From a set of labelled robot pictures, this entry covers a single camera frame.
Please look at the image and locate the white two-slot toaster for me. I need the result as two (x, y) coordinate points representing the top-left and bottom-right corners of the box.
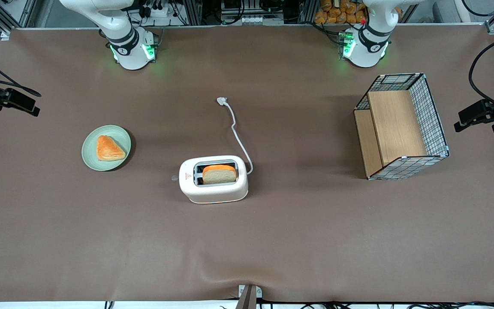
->
(171, 155), (250, 204)

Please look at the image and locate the toast slice with orange crust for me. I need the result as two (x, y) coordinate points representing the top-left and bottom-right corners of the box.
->
(202, 165), (238, 185)

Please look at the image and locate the white power strip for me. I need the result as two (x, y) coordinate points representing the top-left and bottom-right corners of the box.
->
(223, 15), (285, 26)

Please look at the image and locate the triangular orange pastry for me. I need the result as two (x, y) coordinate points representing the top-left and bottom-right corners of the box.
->
(96, 135), (127, 162)

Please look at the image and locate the light wooden shelf insert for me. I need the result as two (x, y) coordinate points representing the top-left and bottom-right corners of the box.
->
(354, 90), (428, 179)

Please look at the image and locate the pale green round plate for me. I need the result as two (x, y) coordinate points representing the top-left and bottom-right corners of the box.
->
(81, 125), (132, 172)

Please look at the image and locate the pile of orange bread rolls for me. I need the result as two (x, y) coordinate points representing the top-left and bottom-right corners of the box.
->
(314, 0), (368, 25)

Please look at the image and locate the white toaster power cable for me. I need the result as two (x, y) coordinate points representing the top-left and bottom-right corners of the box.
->
(217, 97), (254, 176)

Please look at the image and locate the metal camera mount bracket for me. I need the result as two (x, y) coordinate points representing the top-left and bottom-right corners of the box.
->
(235, 284), (263, 309)

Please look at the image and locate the black wire mesh basket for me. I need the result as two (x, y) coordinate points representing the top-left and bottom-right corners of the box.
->
(354, 73), (450, 181)

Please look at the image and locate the black side camera on clamp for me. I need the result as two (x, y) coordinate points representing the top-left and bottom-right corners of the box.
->
(454, 82), (494, 134)
(0, 76), (42, 117)

